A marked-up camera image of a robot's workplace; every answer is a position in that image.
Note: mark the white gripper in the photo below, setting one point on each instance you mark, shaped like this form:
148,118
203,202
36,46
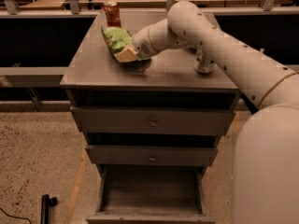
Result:
140,44

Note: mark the green rice chip bag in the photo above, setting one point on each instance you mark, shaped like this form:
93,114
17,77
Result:
116,38

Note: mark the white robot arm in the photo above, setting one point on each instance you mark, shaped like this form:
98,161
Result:
265,185

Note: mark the grey top drawer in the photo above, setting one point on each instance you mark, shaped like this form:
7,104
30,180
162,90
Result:
152,121

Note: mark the grey wooden drawer cabinet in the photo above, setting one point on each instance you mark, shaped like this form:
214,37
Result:
167,81

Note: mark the grey middle drawer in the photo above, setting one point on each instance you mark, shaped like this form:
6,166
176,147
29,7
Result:
161,156

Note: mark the grey open bottom drawer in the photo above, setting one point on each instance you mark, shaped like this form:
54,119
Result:
137,194

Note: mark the red soda can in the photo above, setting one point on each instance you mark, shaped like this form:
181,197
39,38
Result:
112,12

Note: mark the black floor stand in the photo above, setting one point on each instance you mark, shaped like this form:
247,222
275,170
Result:
46,203

